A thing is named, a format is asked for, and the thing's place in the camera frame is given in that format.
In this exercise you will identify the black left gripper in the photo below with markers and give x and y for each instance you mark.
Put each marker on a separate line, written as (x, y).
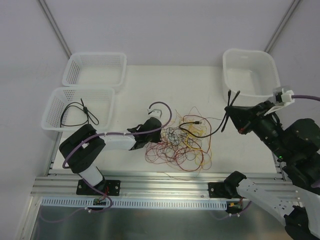
(155, 132)

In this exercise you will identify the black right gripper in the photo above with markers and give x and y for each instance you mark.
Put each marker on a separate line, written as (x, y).
(243, 120)

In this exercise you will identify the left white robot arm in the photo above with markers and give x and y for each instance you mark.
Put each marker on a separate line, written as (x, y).
(81, 149)

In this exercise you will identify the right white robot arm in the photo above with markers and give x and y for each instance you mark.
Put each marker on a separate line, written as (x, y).
(297, 147)

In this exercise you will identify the white solid tub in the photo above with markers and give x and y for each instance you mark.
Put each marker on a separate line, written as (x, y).
(252, 72)

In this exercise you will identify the white perforated basket near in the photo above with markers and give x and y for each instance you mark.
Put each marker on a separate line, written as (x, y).
(71, 107)

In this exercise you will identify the white perforated basket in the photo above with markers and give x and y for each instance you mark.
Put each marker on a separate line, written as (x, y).
(96, 68)
(71, 107)

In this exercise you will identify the white perforated basket far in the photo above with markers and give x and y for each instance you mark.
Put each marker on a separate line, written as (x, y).
(96, 68)

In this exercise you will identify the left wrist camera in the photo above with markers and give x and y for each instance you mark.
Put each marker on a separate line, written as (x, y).
(155, 113)

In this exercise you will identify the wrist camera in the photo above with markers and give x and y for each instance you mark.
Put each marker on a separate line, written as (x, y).
(155, 113)
(281, 98)

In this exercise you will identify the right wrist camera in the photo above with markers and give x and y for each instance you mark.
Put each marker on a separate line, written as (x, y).
(281, 98)

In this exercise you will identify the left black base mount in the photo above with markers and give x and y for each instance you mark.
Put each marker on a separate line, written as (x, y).
(106, 186)

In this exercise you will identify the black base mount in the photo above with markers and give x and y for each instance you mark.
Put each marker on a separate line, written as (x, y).
(222, 190)
(106, 186)

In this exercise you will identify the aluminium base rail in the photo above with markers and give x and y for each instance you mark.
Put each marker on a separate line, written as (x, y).
(161, 185)

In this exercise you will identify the white slotted cable duct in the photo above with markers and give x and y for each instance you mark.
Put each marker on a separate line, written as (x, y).
(132, 203)

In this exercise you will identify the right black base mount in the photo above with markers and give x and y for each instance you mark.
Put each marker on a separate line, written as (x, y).
(222, 190)

